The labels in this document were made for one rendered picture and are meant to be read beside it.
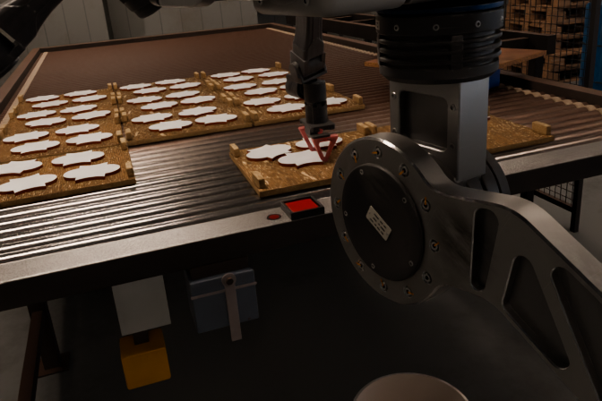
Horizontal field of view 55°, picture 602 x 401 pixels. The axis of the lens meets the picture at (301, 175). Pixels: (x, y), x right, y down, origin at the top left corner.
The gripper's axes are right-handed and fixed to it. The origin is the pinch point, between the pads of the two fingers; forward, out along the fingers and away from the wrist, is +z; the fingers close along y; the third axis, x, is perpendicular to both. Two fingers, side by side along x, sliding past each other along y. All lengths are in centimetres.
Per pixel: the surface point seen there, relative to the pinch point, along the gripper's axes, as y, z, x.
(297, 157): -0.5, -0.1, -5.8
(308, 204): 27.5, 1.1, -12.1
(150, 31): -462, 8, -16
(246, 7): -455, -6, 82
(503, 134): 7, 1, 52
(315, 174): 11.7, 0.7, -5.0
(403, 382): 24, 60, 12
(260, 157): -5.7, -0.1, -14.7
